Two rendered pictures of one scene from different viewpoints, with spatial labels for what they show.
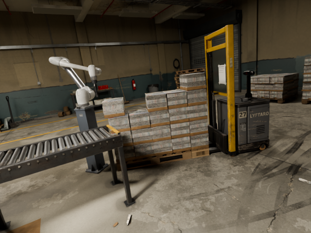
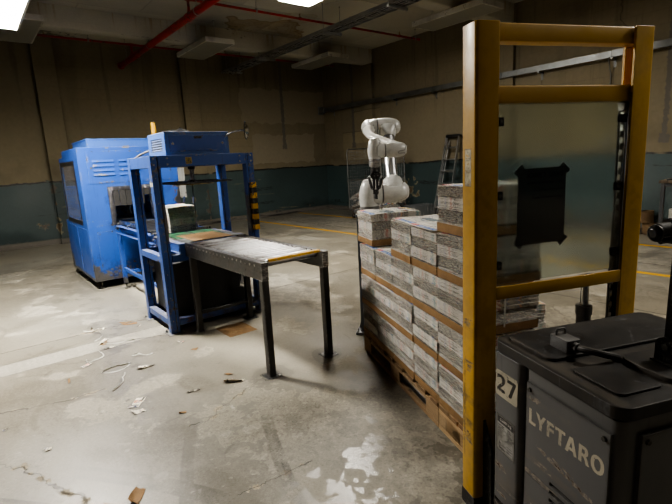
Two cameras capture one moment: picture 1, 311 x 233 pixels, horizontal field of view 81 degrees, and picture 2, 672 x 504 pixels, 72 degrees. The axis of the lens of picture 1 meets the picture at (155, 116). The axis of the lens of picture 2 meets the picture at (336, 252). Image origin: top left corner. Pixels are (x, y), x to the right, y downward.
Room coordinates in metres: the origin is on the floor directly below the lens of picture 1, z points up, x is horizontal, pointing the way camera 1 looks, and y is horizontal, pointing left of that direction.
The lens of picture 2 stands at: (1.76, -2.63, 1.43)
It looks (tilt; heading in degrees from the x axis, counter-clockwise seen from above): 11 degrees down; 80
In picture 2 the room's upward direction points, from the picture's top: 3 degrees counter-clockwise
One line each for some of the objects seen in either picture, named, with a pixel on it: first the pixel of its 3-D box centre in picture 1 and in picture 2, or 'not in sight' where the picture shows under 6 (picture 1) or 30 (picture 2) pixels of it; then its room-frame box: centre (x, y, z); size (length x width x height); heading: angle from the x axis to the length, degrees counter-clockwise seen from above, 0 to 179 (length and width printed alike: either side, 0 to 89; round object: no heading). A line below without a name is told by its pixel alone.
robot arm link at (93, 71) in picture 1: (92, 70); (376, 148); (2.70, 0.80, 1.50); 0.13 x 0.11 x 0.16; 171
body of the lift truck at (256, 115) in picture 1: (241, 122); (626, 457); (2.93, -1.41, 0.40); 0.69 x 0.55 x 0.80; 6
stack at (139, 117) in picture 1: (151, 135); (419, 316); (2.76, 0.11, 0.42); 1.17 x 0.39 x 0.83; 96
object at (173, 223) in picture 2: not in sight; (175, 217); (0.95, 2.48, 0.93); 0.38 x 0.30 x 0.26; 118
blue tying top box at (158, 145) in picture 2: not in sight; (188, 144); (1.22, 1.98, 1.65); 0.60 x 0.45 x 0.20; 28
